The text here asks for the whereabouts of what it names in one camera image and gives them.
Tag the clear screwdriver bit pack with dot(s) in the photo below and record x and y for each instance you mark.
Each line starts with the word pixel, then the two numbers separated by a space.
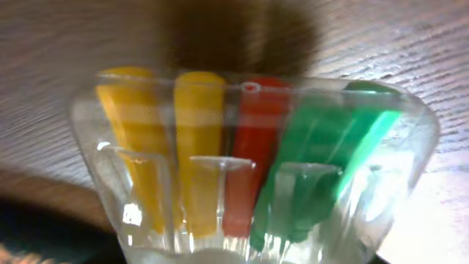
pixel 207 167

